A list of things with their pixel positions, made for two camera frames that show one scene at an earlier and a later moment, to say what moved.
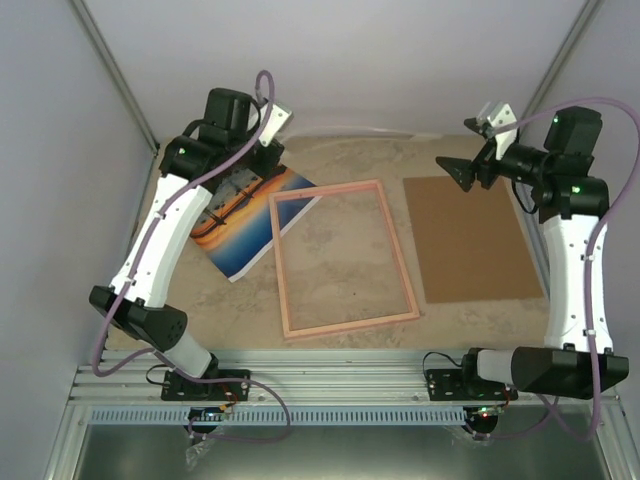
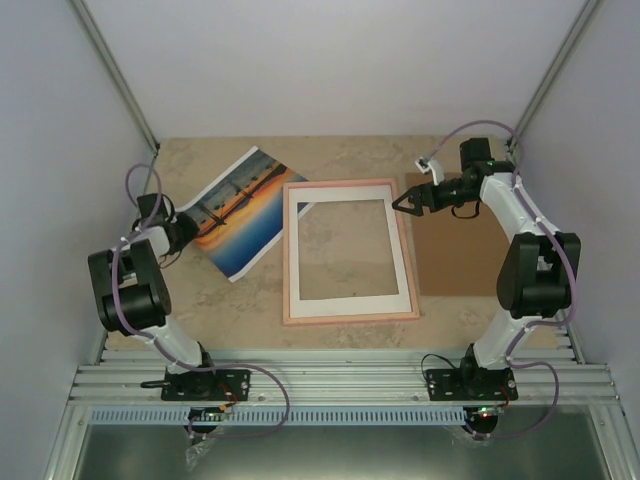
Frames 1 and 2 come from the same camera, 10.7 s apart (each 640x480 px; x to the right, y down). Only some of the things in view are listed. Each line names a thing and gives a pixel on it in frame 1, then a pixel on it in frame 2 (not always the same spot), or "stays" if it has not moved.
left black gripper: (264, 169) to (191, 229)
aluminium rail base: (304, 378) stays
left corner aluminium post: (118, 75) stays
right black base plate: (451, 385) stays
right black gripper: (484, 162) to (413, 198)
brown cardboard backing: (471, 244) stays
